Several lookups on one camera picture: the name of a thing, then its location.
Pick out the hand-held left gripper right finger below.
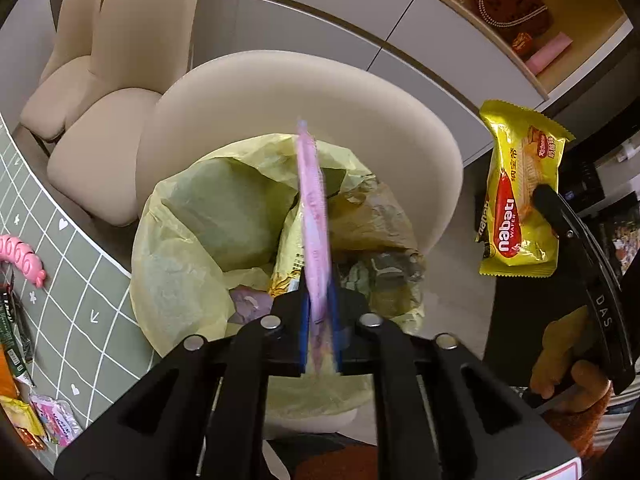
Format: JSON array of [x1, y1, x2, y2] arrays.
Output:
[[327, 285, 583, 480]]

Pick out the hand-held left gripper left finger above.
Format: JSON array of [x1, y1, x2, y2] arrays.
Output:
[[52, 280, 309, 480]]

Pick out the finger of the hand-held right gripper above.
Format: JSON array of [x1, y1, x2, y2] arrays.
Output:
[[531, 185, 581, 241]]

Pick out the yellow wafer packet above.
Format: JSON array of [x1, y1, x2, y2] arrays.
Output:
[[475, 100, 573, 278]]

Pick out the pink snack packet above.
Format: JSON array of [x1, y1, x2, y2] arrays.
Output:
[[295, 120, 336, 376]]

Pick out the bin with yellow bag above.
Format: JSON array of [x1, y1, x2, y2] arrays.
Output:
[[131, 132, 426, 441]]

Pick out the person's right hand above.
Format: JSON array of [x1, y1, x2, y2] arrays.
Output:
[[530, 305, 616, 411]]

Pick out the black appliance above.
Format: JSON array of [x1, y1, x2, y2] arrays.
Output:
[[564, 130, 640, 273]]

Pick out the yellow printed packet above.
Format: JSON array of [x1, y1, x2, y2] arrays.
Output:
[[269, 232, 307, 302]]

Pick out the purple wrapper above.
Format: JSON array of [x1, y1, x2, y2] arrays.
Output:
[[229, 287, 273, 326]]

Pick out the pink box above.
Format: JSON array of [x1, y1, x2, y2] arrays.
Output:
[[527, 32, 574, 73]]

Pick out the small red box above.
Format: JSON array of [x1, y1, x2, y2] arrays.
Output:
[[512, 32, 536, 59]]

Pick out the green grid tablecloth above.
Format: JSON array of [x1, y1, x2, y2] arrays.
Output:
[[0, 110, 168, 473]]

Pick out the white cabinet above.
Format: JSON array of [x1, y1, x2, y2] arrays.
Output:
[[200, 0, 551, 167]]

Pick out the beige chair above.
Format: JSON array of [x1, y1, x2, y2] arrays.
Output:
[[20, 0, 108, 142], [135, 50, 463, 261], [47, 0, 202, 227]]

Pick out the pink and white packet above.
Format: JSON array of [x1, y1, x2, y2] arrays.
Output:
[[30, 393, 84, 447]]

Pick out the dark green packet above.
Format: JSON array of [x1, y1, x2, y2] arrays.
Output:
[[0, 280, 37, 387]]

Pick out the pink shrimp toy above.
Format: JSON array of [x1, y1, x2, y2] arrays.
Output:
[[0, 234, 49, 289]]

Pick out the yellow snack packet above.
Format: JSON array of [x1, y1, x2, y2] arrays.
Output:
[[0, 394, 47, 450]]

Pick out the small orange packet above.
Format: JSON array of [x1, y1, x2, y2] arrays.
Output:
[[0, 344, 22, 402]]

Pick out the wooden wall shelf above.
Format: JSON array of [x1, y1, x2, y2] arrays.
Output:
[[365, 0, 637, 102]]

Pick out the brown pearl drawstring pouch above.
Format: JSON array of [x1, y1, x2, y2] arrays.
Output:
[[459, 0, 554, 44]]

